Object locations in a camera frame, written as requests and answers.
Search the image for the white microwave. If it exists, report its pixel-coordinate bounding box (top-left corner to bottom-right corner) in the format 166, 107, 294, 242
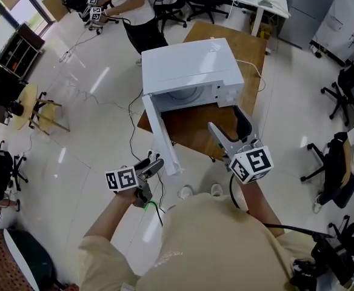
141, 38, 245, 113

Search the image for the yellow cardboard box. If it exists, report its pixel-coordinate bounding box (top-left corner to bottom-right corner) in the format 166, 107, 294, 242
256, 21, 273, 40

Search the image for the wooden table with black legs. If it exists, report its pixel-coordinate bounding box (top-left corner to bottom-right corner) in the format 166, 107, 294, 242
137, 21, 267, 164

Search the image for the round wooden stool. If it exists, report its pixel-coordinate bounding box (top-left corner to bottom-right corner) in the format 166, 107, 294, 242
11, 83, 72, 137

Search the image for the person's beige shirt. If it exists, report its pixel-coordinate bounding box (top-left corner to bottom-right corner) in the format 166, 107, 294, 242
78, 192, 315, 291

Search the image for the person's left white shoe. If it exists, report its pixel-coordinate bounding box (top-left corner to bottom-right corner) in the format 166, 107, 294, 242
179, 184, 195, 200

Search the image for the white appliance door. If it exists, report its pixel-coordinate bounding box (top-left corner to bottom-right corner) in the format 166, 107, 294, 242
141, 93, 184, 176

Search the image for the person's right forearm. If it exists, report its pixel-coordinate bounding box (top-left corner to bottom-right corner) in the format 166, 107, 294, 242
240, 176, 284, 238

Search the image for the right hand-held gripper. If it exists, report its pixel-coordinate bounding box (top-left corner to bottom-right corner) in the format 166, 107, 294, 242
207, 104, 275, 185

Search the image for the person's left forearm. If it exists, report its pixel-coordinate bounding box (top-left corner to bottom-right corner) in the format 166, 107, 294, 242
84, 189, 136, 243

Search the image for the black floor cable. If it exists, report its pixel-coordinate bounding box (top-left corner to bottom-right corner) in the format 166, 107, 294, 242
128, 89, 166, 227

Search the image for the black equipment pack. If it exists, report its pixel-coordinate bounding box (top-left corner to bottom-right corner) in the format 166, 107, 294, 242
290, 235, 354, 291

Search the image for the grey cabinet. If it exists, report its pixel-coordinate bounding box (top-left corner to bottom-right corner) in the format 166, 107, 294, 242
278, 0, 343, 50

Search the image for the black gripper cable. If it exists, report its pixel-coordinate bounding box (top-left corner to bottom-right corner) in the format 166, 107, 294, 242
229, 173, 337, 240

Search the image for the person's right white shoe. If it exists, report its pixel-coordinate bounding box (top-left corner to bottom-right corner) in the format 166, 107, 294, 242
210, 182, 225, 198

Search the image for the black open shelf unit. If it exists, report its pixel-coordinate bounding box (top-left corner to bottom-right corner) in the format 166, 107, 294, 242
0, 22, 46, 82

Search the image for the person's white shoe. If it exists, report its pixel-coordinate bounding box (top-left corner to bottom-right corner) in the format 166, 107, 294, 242
179, 184, 195, 200
210, 182, 225, 198

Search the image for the white and green pod seat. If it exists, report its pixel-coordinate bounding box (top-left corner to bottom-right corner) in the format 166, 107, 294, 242
3, 227, 58, 291

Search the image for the white cable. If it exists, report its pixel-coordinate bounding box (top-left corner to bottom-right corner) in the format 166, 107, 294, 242
235, 58, 266, 93

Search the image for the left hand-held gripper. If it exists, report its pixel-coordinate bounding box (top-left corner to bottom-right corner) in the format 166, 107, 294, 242
104, 158, 165, 210

